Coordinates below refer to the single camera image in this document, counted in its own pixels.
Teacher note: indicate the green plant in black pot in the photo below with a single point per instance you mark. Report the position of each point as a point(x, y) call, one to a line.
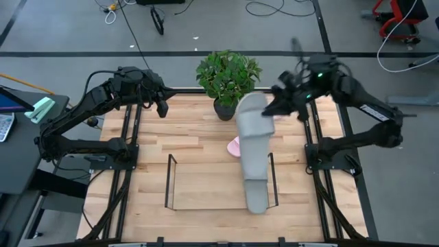
point(226, 79)

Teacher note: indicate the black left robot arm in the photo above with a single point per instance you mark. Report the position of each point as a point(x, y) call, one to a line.
point(79, 109)

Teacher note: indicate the pink slide sandal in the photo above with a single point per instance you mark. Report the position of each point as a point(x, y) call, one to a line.
point(279, 118)
point(234, 147)

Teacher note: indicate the grey furniture foot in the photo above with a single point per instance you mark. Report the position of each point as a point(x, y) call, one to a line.
point(367, 14)

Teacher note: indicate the grey desk foot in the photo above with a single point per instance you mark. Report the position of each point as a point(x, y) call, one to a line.
point(415, 100)

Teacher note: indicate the black box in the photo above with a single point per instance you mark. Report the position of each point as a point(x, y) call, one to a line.
point(159, 1)

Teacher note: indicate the black round plug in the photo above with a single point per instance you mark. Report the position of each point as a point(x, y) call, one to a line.
point(92, 121)

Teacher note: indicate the silver frame bracket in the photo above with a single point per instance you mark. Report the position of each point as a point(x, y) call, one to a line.
point(317, 245)
point(127, 245)

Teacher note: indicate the orange rod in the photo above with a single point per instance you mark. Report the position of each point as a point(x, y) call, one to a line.
point(27, 83)

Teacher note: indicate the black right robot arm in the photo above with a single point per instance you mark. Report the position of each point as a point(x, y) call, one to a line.
point(356, 92)

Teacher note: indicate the white calculator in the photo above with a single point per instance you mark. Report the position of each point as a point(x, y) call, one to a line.
point(6, 127)

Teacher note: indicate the black tablet screen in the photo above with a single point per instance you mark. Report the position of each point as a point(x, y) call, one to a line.
point(10, 103)

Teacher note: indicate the mint green stapler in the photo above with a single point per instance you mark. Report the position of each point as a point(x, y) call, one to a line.
point(40, 109)

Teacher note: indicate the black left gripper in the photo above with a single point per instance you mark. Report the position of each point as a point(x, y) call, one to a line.
point(152, 83)

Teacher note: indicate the black side desk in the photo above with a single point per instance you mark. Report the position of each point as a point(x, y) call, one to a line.
point(20, 164)

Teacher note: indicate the grey chair leg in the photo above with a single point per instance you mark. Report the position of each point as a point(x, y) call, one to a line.
point(428, 61)

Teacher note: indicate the clear acrylic tray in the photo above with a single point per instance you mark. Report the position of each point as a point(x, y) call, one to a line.
point(205, 185)

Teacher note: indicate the red black trolley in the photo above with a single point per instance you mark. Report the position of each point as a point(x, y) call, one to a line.
point(411, 10)

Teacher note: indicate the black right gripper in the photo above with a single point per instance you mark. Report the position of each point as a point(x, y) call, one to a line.
point(298, 90)

